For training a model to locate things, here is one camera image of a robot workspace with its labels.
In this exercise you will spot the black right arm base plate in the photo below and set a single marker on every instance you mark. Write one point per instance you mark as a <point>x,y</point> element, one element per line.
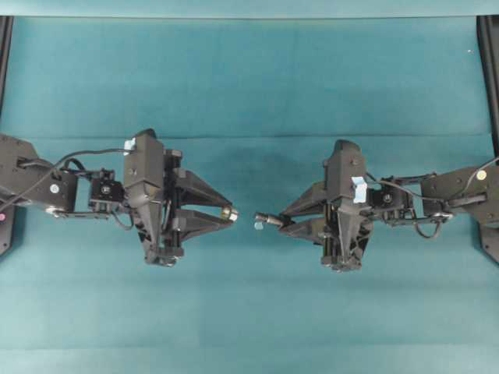
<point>489,240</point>

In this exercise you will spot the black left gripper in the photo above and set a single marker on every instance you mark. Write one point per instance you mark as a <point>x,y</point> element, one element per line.
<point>162,226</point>

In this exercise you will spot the dark threaded metal shaft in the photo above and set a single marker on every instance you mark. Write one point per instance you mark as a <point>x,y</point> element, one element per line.
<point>270,219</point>

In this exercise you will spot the black right frame rail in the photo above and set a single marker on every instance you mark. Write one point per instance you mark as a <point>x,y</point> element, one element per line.
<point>487,35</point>

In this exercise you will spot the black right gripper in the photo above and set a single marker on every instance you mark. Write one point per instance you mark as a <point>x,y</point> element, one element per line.
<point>343,232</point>

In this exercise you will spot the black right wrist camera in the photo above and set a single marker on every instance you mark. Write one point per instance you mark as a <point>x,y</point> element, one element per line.
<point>345,173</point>

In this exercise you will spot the black frame rail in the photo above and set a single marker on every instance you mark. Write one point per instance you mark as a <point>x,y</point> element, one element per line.
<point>487,35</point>
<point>6,26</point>

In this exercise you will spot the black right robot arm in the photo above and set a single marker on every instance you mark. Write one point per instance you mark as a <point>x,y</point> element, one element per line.
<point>427,202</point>

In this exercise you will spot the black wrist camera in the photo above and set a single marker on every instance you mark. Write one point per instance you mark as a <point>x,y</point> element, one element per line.
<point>345,173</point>
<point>143,169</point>

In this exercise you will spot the black left frame rail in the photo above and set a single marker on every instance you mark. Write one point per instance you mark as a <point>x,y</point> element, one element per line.
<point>6,26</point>

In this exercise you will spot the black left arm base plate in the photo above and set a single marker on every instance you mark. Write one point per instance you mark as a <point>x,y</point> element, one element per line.
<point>7,222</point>

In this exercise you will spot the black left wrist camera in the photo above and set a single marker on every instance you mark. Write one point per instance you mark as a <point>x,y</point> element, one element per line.
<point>143,169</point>

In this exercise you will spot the teal table cloth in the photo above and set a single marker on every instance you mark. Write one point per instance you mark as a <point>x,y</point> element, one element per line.
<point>255,107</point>

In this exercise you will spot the silver metal washer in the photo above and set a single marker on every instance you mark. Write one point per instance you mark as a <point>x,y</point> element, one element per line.
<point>229,213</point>

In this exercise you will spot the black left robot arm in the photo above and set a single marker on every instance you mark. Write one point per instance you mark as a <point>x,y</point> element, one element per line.
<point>65,189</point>

